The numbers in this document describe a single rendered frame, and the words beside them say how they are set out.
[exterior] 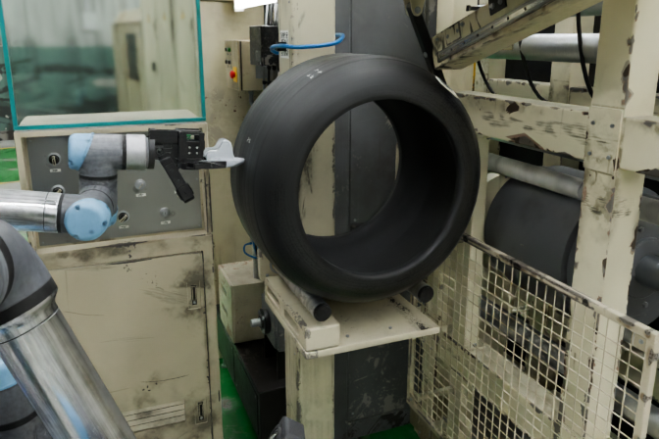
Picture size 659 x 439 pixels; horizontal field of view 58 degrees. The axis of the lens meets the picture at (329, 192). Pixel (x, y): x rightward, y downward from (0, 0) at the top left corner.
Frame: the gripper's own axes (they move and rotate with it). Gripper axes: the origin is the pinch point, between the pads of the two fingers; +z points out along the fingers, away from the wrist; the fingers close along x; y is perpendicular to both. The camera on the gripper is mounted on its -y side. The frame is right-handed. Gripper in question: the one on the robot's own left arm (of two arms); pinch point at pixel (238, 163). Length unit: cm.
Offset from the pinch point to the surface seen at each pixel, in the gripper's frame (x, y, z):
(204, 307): 59, -60, 5
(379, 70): -10.9, 23.2, 27.4
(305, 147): -12.8, 6.0, 11.0
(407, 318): -3, -41, 47
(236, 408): 93, -123, 27
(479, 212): 22, -19, 84
